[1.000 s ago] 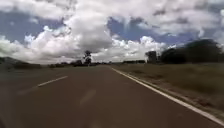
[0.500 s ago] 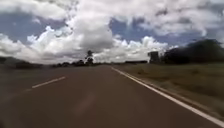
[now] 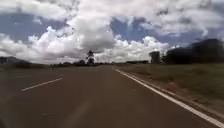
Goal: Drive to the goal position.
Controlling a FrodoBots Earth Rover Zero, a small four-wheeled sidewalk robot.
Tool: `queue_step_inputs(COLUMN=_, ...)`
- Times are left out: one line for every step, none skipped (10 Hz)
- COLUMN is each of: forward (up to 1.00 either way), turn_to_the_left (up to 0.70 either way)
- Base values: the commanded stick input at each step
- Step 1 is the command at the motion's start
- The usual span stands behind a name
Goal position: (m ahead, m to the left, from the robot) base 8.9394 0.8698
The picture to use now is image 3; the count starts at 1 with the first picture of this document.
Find tall dark tree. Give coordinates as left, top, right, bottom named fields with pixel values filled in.
left=86, top=49, right=96, bottom=66

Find grey asphalt road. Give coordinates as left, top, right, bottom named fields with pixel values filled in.
left=0, top=64, right=224, bottom=128

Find white solid edge line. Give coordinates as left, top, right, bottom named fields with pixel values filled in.
left=114, top=67, right=224, bottom=128

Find white dashed centre line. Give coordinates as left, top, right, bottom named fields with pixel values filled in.
left=20, top=77, right=64, bottom=93

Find dry grass verge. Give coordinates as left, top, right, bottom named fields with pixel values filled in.
left=114, top=63, right=224, bottom=118

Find dark roadside bushes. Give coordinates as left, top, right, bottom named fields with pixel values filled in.
left=0, top=59, right=88, bottom=71

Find dark row of trees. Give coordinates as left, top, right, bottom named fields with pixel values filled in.
left=161, top=38, right=224, bottom=66

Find dark distant hill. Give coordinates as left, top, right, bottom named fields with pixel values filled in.
left=0, top=56, right=31, bottom=66

